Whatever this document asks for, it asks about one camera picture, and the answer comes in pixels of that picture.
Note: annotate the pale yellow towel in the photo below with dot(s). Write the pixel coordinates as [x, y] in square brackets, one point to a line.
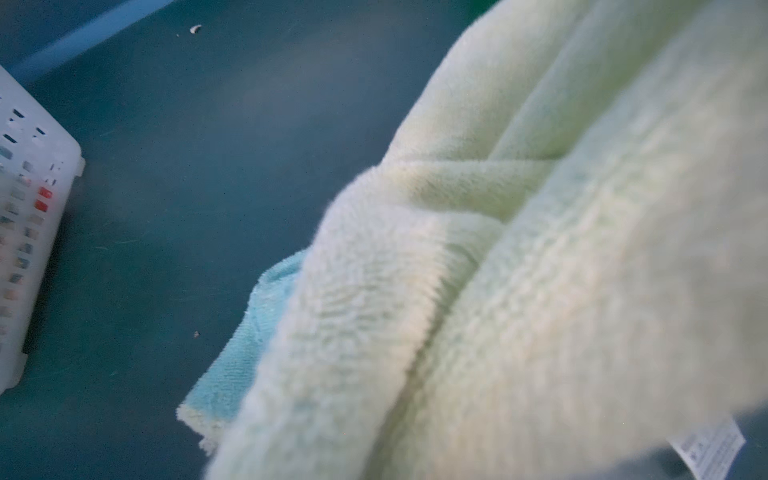
[559, 263]

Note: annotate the white perforated plastic basket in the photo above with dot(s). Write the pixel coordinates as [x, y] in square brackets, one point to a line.
[39, 162]

